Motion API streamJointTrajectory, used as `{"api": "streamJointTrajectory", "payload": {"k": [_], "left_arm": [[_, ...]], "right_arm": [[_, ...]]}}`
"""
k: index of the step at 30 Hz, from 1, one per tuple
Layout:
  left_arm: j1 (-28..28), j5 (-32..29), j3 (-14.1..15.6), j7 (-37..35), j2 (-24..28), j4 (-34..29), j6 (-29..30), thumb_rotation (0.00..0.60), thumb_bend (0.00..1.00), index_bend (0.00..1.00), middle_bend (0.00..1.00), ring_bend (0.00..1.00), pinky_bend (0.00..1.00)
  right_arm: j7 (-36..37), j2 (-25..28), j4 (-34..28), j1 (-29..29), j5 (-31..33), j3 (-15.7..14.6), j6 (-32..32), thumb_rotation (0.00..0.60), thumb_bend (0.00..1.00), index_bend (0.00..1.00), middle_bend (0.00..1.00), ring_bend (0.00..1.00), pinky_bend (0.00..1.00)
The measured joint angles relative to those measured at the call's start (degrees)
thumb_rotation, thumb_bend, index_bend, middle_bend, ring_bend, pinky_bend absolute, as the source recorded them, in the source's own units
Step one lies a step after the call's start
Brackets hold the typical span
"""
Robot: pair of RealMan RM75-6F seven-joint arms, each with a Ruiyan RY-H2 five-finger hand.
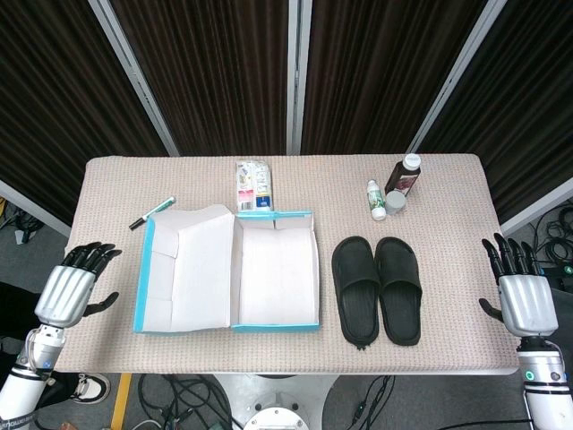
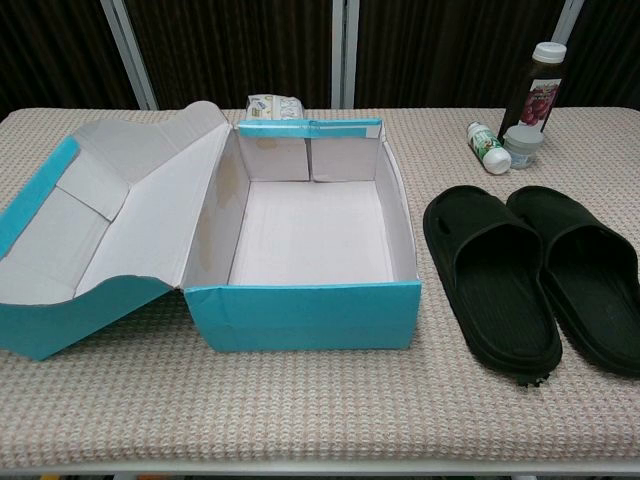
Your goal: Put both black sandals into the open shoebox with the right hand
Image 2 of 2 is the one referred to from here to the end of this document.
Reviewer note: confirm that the teal cardboard shoe box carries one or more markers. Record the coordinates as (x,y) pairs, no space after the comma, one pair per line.
(300,320)

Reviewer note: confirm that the black rubber slipper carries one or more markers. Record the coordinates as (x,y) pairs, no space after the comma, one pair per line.
(600,310)
(500,320)

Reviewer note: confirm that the small white green bottle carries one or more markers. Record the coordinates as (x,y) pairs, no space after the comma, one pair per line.
(487,147)

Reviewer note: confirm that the dark juice bottle white cap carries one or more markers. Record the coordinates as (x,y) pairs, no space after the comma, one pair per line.
(535,95)

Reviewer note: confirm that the beige woven table cloth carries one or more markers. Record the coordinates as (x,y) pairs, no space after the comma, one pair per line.
(300,410)

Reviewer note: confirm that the aluminium partition post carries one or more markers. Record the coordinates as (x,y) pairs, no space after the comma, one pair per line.
(345,50)
(127,50)
(572,15)

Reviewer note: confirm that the small clear jar grey lid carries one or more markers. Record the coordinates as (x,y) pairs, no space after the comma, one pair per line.
(522,147)

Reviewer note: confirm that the white tissue pack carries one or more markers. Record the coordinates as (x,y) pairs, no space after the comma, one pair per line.
(275,107)

